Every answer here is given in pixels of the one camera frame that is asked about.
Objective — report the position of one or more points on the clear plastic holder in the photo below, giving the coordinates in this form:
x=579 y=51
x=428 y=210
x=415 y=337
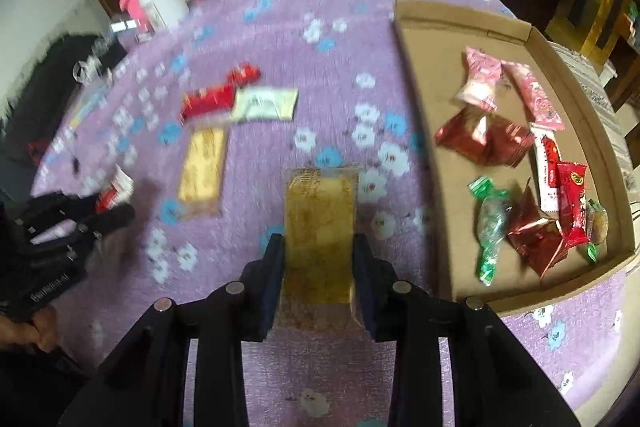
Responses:
x=122 y=26

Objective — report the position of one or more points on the green candy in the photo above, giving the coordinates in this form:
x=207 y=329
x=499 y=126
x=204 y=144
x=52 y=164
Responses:
x=597 y=224

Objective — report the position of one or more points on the white plastic jar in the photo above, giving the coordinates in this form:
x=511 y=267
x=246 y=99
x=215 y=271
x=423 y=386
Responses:
x=162 y=4

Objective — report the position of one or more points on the long pink snack packet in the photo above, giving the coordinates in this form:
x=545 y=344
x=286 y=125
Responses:
x=535 y=97

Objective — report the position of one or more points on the short pink snack packet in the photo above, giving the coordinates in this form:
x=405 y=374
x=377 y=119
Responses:
x=480 y=77

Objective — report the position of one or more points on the dark red foil packet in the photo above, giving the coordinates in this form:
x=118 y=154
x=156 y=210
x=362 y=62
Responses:
x=480 y=134
x=535 y=232

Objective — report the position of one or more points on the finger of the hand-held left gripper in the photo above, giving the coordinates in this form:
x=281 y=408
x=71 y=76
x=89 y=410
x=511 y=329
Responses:
x=107 y=219
x=65 y=206

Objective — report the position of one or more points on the person's left hand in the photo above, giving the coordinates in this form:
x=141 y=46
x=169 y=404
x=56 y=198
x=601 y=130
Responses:
x=30 y=332

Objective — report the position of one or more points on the clear green-ended candy packet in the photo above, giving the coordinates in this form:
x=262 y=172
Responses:
x=490 y=227

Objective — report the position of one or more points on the white charger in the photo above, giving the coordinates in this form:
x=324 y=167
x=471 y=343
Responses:
x=87 y=69

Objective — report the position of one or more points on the red bag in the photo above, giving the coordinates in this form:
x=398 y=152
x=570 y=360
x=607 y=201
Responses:
x=39 y=152

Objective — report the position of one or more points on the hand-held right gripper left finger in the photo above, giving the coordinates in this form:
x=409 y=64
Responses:
x=272 y=277

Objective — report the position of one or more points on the colourful booklet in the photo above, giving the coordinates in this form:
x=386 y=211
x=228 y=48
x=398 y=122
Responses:
x=87 y=107

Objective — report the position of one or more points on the cardboard box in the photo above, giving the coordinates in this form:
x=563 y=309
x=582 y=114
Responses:
x=440 y=57

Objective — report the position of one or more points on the yellow cake packet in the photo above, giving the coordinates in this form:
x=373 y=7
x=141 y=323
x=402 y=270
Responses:
x=202 y=172
x=320 y=227

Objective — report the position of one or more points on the purple floral tablecloth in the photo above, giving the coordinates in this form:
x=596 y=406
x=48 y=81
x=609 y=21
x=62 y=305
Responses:
x=280 y=57

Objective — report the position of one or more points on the white green snack packet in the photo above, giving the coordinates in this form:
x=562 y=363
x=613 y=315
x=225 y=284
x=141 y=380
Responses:
x=265 y=104

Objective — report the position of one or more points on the dark cloth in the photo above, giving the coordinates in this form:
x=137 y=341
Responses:
x=45 y=107

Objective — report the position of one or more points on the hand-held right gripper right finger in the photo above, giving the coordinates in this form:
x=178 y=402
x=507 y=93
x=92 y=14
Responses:
x=367 y=292

